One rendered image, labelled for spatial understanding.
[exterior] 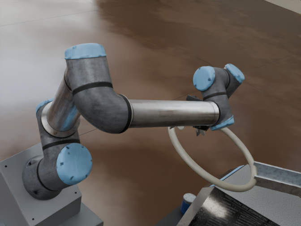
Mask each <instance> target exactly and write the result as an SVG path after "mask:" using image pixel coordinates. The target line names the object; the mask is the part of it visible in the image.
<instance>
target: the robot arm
mask: <svg viewBox="0 0 301 226"><path fill-rule="evenodd" d="M64 55H65V58H64V59H65V60H66V66H67V67H66V69H65V71H64V76H63V78H62V80H61V83H60V85H59V88H58V90H57V92H56V95H55V97H54V98H51V99H48V100H45V101H43V102H41V103H39V104H38V105H37V107H36V117H37V122H38V127H39V133H40V138H41V144H42V149H43V155H37V156H34V157H33V158H31V159H29V160H28V161H27V162H26V164H25V165H24V168H23V171H22V181H23V185H24V187H25V189H26V190H27V192H28V193H29V194H30V195H31V196H32V197H34V198H36V199H38V200H49V199H52V198H54V197H56V196H57V195H59V194H60V192H61V191H62V189H64V188H67V187H69V186H72V185H75V184H78V183H80V182H81V181H82V180H84V179H86V178H87V177H88V175H89V174H90V172H91V169H92V158H91V155H90V152H89V151H88V149H87V148H86V147H84V146H82V145H81V144H80V139H79V134H78V130H77V129H78V127H79V125H80V115H82V116H83V117H84V118H85V119H86V120H87V121H88V122H89V123H90V124H91V125H93V126H94V127H96V128H97V129H99V130H101V131H103V132H106V133H110V134H121V133H124V132H125V131H127V129H128V128H145V127H169V129H172V128H174V127H175V126H176V127H177V128H178V129H179V130H182V129H184V127H185V126H193V128H197V130H196V135H197V136H199V134H200V133H202V135H203V136H205V132H204V131H207V130H208V129H209V128H210V129H211V130H219V129H222V128H225V127H228V126H231V125H232V124H233V123H234V119H233V114H232V111H231V107H230V104H229V101H228V99H229V97H230V96H231V95H232V94H233V93H234V91H235V90H236V89H237V88H238V87H239V86H240V85H241V84H242V82H243V81H244V79H245V77H244V75H243V73H242V72H241V71H240V70H239V69H238V68H237V67H236V66H234V65H232V64H226V65H225V67H224V68H216V67H211V66H203V67H200V68H199V69H197V70H196V72H195V74H194V76H193V84H194V86H195V88H196V89H198V90H199V91H201V94H202V99H199V98H197V97H196V96H194V95H192V96H190V95H187V98H186V100H187V101H176V100H128V98H127V97H126V96H124V95H122V94H116V93H115V92H114V90H113V85H112V80H111V76H110V71H109V67H108V62H107V58H106V53H105V50H104V47H103V46H102V45H101V44H97V43H84V44H79V45H75V46H72V47H70V48H68V49H67V50H66V51H65V53H64Z"/></svg>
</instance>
